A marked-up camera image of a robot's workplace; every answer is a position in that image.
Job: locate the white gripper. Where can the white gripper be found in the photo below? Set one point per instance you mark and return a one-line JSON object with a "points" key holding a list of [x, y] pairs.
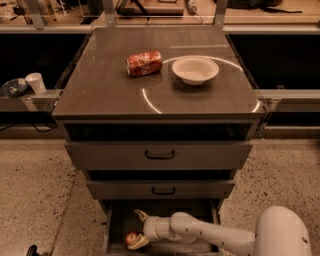
{"points": [[152, 228]]}

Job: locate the red apple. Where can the red apple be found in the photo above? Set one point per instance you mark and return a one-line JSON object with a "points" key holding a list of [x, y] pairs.
{"points": [[131, 237]]}

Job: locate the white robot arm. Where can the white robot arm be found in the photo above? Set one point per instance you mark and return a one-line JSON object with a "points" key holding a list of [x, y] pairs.
{"points": [[278, 232]]}

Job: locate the open bottom drawer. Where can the open bottom drawer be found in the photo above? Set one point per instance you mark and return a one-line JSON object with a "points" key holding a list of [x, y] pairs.
{"points": [[122, 219]]}

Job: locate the middle grey drawer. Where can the middle grey drawer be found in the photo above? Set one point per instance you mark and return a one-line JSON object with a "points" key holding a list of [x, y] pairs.
{"points": [[160, 189]]}

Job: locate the grey drawer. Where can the grey drawer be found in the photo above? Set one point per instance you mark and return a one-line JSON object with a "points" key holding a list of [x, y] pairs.
{"points": [[160, 189], [158, 156]]}

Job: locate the top grey drawer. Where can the top grey drawer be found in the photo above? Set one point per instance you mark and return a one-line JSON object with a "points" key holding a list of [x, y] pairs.
{"points": [[158, 156]]}

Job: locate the grey drawer cabinet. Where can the grey drawer cabinet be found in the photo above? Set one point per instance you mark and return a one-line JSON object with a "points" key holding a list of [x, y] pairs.
{"points": [[103, 103]]}

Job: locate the black object at floor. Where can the black object at floor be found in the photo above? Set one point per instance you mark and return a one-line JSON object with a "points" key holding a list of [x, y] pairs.
{"points": [[32, 251]]}

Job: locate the white bowl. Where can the white bowl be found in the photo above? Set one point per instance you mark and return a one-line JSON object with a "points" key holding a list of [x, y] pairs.
{"points": [[195, 70]]}

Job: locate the crushed red soda can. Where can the crushed red soda can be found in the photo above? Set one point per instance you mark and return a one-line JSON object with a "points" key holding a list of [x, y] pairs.
{"points": [[144, 63]]}

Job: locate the white foam cup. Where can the white foam cup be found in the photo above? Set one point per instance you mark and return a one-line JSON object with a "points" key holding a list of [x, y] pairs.
{"points": [[36, 82]]}

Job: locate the dark blue dish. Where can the dark blue dish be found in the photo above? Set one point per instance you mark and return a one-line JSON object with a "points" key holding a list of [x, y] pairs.
{"points": [[15, 87]]}

